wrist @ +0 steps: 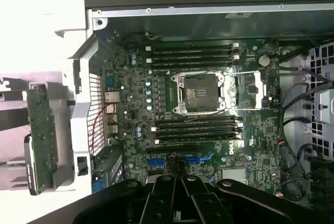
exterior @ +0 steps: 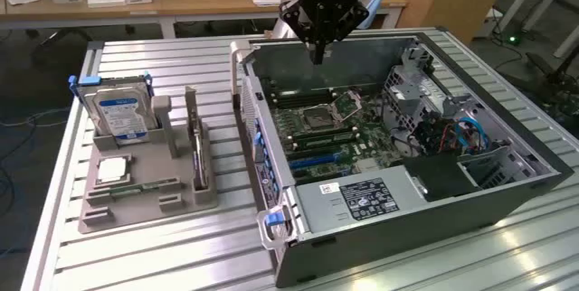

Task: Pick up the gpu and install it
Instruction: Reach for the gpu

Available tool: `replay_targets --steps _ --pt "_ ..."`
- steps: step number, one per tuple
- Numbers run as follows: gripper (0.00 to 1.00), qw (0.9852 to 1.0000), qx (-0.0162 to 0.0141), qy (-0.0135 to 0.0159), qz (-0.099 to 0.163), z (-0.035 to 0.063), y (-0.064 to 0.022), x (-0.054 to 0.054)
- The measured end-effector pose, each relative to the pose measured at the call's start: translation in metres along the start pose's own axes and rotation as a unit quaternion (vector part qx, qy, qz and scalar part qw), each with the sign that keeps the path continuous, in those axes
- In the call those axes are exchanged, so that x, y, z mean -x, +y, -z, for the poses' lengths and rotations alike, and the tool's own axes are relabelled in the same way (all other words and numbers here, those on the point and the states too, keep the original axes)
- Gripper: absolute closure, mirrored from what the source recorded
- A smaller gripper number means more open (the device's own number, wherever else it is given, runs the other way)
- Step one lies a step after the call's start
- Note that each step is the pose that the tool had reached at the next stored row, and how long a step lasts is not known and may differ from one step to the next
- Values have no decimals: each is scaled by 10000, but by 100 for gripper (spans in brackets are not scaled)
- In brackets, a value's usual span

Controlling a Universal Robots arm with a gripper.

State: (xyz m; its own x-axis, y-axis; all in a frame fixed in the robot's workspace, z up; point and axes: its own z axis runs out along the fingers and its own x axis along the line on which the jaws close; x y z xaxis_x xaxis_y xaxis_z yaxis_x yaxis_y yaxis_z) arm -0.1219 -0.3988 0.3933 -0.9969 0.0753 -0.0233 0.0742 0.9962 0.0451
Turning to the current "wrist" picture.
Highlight short black expansion slot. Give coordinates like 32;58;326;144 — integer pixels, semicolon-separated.
148;169;168;177

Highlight blue expansion slot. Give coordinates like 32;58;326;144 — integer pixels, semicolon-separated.
147;155;215;169

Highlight small silver chipset heatsink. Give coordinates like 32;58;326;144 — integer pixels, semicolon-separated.
221;168;248;185

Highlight long black expansion slot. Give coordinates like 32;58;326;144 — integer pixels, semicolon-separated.
145;143;198;155

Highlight green motherboard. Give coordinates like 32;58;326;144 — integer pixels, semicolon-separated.
103;38;284;198

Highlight silver CPU socket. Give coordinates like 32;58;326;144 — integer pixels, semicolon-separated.
171;71;226;116

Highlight silver socket cover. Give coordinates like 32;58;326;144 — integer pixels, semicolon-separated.
224;70;268;110

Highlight silver metal disk bay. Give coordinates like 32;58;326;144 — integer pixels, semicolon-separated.
307;40;334;162

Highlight round coin cell battery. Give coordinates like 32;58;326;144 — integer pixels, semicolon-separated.
258;54;271;67

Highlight black open PC case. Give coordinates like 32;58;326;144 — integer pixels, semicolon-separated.
54;0;334;209

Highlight thin red wire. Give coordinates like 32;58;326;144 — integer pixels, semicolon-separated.
90;103;116;155

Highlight black sleeved power wires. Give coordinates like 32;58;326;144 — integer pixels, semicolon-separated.
307;156;334;196

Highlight black wire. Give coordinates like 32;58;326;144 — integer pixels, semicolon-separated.
281;82;311;109
281;116;311;133

